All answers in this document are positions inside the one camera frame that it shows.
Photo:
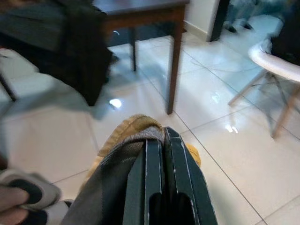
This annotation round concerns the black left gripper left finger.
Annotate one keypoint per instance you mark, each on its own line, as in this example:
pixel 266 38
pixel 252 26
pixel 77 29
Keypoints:
pixel 138 187

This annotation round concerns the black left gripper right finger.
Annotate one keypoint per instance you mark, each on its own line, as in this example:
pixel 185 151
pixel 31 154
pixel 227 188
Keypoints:
pixel 187 182

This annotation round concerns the yellow grey plaid shirt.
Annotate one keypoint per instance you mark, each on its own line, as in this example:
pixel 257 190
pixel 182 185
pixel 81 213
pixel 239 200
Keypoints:
pixel 122 159

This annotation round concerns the grey black slipper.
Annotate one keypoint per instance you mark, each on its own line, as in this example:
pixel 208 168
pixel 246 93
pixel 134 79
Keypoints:
pixel 44 187
pixel 58 211

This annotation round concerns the dark wooden table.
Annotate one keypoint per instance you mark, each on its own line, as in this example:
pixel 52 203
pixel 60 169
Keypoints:
pixel 174 70

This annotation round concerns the black hanging cloth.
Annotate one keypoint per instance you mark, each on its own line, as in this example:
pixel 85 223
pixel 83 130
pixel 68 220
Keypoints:
pixel 86 58

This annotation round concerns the white chair wooden legs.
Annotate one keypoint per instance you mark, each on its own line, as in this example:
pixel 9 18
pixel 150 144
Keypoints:
pixel 276 63

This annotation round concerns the black bag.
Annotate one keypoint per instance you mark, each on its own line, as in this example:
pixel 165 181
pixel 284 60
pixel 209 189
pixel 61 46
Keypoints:
pixel 287 35

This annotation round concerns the dark grey sofa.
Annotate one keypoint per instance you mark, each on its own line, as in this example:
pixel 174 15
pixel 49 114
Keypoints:
pixel 30 25

